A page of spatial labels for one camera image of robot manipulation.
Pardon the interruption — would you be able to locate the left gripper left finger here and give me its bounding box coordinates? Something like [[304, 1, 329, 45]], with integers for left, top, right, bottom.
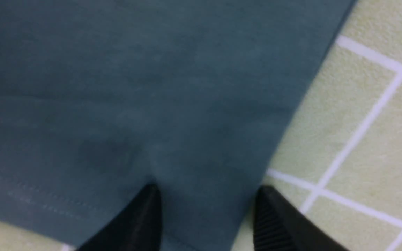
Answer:
[[77, 184, 162, 251]]

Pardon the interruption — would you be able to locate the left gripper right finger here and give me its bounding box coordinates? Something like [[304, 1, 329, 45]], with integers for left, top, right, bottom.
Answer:
[[253, 185, 347, 251]]

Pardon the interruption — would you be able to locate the green checkered tablecloth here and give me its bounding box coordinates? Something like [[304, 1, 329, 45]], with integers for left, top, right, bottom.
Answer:
[[0, 0, 402, 251]]

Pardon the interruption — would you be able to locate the green long sleeve shirt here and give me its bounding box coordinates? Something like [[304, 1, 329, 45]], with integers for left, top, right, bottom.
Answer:
[[0, 0, 355, 251]]

